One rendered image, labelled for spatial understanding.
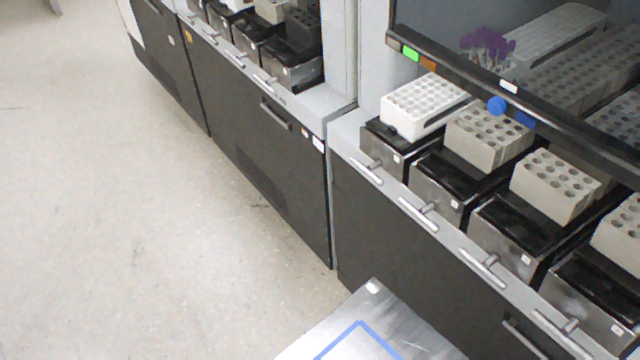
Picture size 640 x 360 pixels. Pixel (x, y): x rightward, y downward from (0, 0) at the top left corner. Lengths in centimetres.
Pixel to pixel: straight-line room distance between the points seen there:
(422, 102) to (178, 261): 118
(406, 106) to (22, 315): 149
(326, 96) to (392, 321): 67
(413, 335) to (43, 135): 224
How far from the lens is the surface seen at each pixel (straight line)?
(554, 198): 89
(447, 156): 98
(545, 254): 88
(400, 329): 75
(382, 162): 105
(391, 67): 106
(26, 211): 236
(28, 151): 266
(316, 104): 124
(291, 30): 133
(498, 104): 83
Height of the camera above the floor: 148
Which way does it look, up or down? 45 degrees down
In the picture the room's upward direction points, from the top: 4 degrees counter-clockwise
